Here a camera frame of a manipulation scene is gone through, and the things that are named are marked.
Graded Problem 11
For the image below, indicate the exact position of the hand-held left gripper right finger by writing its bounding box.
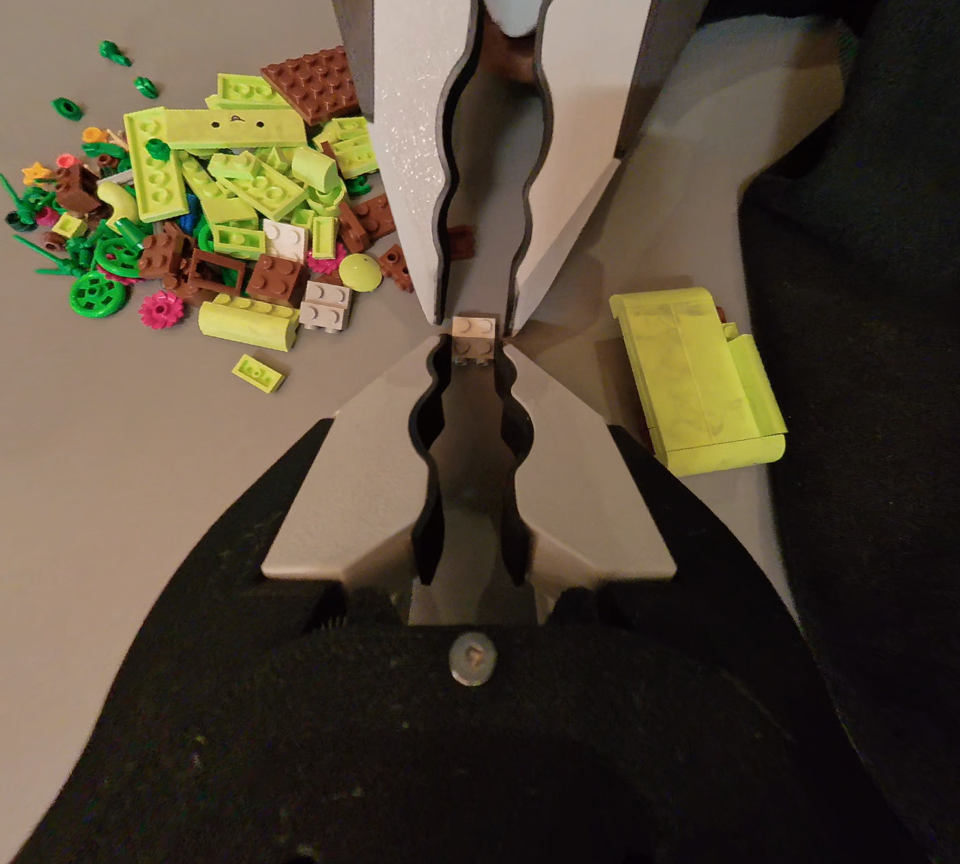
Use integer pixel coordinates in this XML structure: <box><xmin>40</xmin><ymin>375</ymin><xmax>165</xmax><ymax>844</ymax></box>
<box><xmin>495</xmin><ymin>339</ymin><xmax>678</xmax><ymax>621</ymax></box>

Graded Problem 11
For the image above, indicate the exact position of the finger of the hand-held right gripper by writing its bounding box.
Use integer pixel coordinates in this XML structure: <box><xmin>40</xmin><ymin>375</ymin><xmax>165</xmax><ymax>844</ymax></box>
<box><xmin>504</xmin><ymin>0</ymin><xmax>666</xmax><ymax>340</ymax></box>
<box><xmin>371</xmin><ymin>0</ymin><xmax>481</xmax><ymax>327</ymax></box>

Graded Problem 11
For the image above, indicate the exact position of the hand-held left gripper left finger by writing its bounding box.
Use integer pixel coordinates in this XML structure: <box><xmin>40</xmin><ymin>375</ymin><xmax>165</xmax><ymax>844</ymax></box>
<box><xmin>261</xmin><ymin>338</ymin><xmax>453</xmax><ymax>621</ymax></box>

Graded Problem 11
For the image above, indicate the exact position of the small lime plate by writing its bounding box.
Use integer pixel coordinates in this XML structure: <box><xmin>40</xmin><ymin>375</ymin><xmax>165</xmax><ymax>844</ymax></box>
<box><xmin>230</xmin><ymin>352</ymin><xmax>288</xmax><ymax>395</ymax></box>

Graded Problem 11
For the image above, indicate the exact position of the large lime brick assembly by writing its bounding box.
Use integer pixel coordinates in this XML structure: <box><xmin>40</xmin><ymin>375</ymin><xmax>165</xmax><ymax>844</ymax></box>
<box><xmin>608</xmin><ymin>286</ymin><xmax>789</xmax><ymax>480</ymax></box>

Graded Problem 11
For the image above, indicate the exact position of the lime dome piece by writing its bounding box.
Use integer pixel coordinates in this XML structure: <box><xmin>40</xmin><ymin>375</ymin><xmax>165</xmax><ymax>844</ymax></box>
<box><xmin>336</xmin><ymin>251</ymin><xmax>384</xmax><ymax>294</ymax></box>

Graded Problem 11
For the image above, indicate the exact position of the light grey brick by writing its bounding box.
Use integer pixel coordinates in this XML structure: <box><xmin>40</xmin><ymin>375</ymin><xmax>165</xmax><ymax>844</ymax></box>
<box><xmin>450</xmin><ymin>314</ymin><xmax>499</xmax><ymax>366</ymax></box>

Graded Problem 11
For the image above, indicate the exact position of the brown square brick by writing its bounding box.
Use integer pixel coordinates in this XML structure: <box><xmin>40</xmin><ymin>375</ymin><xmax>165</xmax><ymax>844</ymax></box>
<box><xmin>245</xmin><ymin>252</ymin><xmax>309</xmax><ymax>307</ymax></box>

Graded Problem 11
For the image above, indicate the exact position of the person's right hand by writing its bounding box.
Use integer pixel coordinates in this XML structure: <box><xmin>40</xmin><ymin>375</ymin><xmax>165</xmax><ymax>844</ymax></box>
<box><xmin>483</xmin><ymin>17</ymin><xmax>554</xmax><ymax>85</ymax></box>

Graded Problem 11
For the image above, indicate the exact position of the lime curved slope piece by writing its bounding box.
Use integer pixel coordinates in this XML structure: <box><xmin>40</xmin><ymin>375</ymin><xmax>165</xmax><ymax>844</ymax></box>
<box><xmin>198</xmin><ymin>293</ymin><xmax>302</xmax><ymax>354</ymax></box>

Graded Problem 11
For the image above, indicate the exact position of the pile of loose toy bricks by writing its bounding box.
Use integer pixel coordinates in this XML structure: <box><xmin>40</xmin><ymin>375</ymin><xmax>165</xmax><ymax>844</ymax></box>
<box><xmin>0</xmin><ymin>39</ymin><xmax>399</xmax><ymax>325</ymax></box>

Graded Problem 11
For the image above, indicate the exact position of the person's black jacket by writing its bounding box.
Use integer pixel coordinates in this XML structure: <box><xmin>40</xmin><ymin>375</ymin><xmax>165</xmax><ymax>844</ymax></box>
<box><xmin>737</xmin><ymin>0</ymin><xmax>960</xmax><ymax>864</ymax></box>

